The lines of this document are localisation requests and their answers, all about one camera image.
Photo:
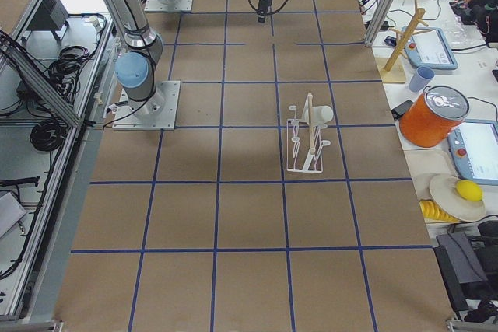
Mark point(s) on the blue cup on desk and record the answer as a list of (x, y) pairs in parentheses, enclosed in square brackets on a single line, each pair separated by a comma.
[(421, 78)]

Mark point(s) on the wooden mug tree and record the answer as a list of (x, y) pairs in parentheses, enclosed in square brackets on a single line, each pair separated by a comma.
[(391, 69)]

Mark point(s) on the teach pendant tablet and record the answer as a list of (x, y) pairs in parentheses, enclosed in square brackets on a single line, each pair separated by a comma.
[(428, 47)]

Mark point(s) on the orange container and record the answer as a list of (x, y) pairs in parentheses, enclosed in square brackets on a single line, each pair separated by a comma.
[(433, 116)]

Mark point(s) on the cream plate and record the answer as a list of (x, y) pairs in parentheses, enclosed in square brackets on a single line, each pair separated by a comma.
[(444, 193)]

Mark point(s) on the yellow lemon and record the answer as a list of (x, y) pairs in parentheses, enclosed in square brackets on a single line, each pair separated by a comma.
[(469, 190)]

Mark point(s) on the white wire cup rack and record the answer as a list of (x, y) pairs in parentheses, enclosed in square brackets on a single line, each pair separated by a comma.
[(304, 142)]

